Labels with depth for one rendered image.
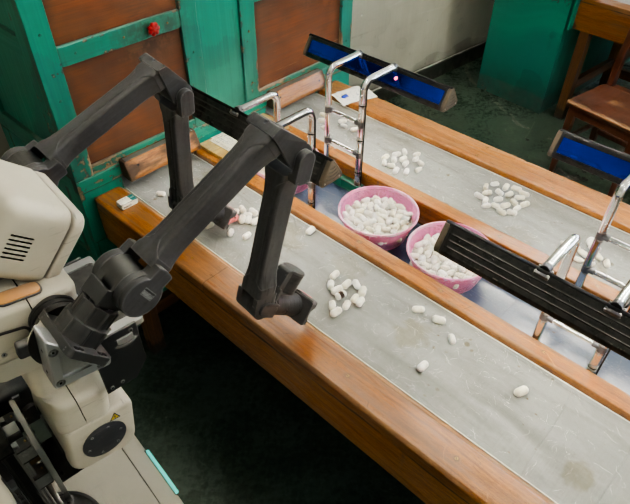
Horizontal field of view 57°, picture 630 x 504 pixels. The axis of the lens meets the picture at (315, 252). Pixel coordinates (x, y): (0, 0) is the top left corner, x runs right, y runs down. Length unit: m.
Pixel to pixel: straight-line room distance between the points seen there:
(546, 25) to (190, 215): 3.39
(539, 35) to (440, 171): 2.13
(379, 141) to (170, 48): 0.85
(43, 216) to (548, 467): 1.14
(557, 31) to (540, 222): 2.23
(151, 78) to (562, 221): 1.36
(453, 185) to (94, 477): 1.50
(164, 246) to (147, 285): 0.07
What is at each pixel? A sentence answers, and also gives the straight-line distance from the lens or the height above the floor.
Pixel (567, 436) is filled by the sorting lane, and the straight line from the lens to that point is 1.51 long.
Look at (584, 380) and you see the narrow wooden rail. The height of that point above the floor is 0.76.
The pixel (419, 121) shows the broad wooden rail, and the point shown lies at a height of 0.76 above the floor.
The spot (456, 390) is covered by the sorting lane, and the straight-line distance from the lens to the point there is 1.50.
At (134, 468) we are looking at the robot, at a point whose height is 0.28.
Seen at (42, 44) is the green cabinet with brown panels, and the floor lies 1.29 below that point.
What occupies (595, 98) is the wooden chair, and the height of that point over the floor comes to 0.46.
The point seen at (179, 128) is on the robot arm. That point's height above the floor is 1.20.
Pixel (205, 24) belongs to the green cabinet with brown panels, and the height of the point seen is 1.19.
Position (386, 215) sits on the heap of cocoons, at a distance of 1.94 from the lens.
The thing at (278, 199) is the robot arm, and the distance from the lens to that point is 1.14.
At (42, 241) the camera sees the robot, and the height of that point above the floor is 1.30.
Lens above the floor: 1.95
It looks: 42 degrees down
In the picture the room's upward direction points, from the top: straight up
